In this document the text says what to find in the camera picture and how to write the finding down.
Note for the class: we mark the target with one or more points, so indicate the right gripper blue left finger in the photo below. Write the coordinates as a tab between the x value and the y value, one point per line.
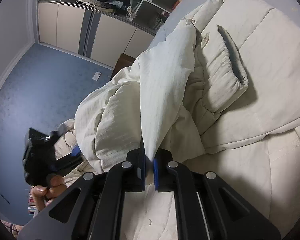
91	208

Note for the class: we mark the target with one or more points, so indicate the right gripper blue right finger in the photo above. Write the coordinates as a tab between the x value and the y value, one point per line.
206	206

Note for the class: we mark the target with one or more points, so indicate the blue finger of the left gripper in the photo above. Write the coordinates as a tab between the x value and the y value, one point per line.
69	162

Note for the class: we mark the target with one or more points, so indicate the white hooded puffer jacket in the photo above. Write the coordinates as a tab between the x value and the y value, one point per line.
221	92

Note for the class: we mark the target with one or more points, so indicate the person's left hand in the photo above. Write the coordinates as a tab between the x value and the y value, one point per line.
43	196

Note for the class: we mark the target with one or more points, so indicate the cream waffle blanket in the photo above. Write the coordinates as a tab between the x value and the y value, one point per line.
64	146

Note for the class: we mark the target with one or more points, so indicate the dark wooden headboard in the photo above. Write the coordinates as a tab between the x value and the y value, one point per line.
123	61

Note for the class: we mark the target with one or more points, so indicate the beige wardrobe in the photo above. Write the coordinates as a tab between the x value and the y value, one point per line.
100	30

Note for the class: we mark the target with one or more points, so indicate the white wall socket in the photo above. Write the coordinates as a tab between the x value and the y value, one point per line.
96	76

